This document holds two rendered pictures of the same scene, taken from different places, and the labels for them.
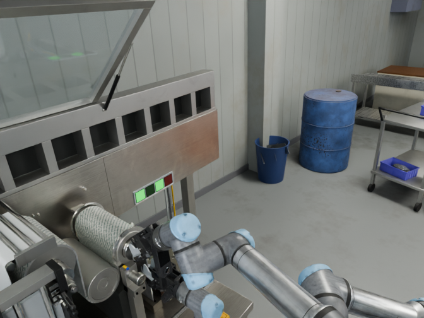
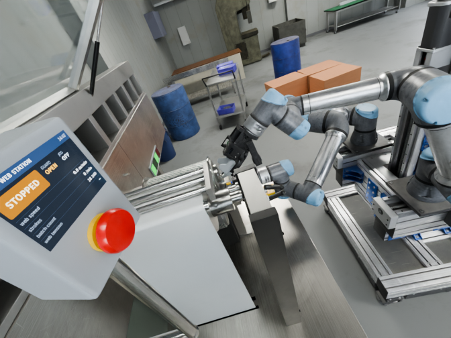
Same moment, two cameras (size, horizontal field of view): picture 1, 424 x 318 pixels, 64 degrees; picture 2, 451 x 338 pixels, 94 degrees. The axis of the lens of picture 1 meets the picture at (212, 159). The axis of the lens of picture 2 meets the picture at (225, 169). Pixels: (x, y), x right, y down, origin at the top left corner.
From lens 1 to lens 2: 0.79 m
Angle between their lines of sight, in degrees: 34
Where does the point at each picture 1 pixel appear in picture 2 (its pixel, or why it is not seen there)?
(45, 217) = not seen: hidden behind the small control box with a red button
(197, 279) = (306, 124)
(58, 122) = (68, 111)
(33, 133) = not seen: hidden behind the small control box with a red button
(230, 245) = (294, 101)
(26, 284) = (256, 186)
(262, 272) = (331, 92)
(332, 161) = (192, 127)
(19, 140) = not seen: hidden behind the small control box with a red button
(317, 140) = (178, 119)
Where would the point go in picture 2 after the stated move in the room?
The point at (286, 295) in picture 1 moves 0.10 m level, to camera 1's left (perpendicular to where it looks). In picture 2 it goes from (359, 86) to (349, 100)
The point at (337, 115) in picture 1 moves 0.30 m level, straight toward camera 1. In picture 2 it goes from (180, 98) to (184, 101)
